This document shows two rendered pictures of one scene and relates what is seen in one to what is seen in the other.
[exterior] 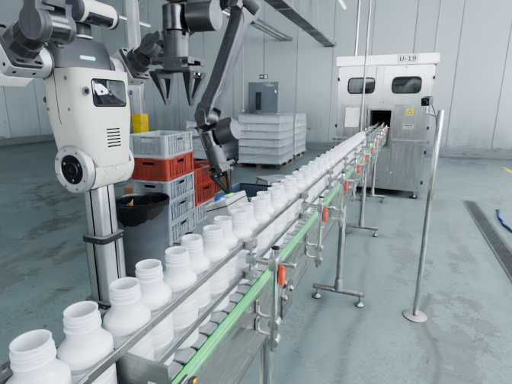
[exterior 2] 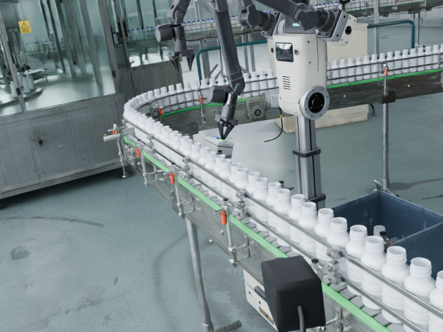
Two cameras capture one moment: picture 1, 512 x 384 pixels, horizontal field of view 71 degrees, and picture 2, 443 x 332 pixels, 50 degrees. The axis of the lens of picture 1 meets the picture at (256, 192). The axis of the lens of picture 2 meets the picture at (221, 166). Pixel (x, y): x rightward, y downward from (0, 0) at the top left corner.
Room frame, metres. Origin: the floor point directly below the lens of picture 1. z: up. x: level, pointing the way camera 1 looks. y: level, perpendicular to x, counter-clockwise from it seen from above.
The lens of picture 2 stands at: (2.45, -1.35, 1.70)
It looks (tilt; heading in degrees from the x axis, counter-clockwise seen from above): 20 degrees down; 134
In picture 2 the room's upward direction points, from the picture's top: 7 degrees counter-clockwise
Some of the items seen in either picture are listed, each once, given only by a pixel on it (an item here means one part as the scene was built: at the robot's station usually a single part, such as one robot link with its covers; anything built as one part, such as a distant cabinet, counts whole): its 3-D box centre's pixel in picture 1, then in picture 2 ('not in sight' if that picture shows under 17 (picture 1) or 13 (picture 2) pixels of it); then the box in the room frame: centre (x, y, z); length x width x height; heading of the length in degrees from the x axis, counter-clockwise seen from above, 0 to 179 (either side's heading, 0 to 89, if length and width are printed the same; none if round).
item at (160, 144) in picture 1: (162, 143); not in sight; (3.67, 0.96, 1.00); 0.61 x 0.41 x 0.22; 165
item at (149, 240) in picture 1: (144, 235); not in sight; (2.83, 0.94, 0.32); 0.45 x 0.45 x 0.64
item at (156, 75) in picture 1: (171, 84); (186, 60); (0.84, 0.19, 1.44); 0.07 x 0.07 x 0.09; 68
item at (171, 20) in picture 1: (177, 19); (177, 32); (0.83, 0.17, 1.57); 0.07 x 0.06 x 0.07; 69
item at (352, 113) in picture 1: (352, 116); not in sight; (5.63, -1.48, 1.22); 0.23 x 0.03 x 0.32; 68
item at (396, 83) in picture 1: (382, 126); not in sight; (6.19, -2.16, 1.05); 1.60 x 1.40 x 2.10; 158
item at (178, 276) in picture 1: (178, 296); (146, 132); (0.53, 0.13, 1.08); 0.06 x 0.06 x 0.17
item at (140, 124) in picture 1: (141, 132); not in sight; (10.90, 3.49, 0.55); 0.40 x 0.40 x 1.10; 68
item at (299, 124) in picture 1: (283, 134); not in sight; (9.93, -0.76, 0.59); 1.25 x 1.03 x 1.17; 159
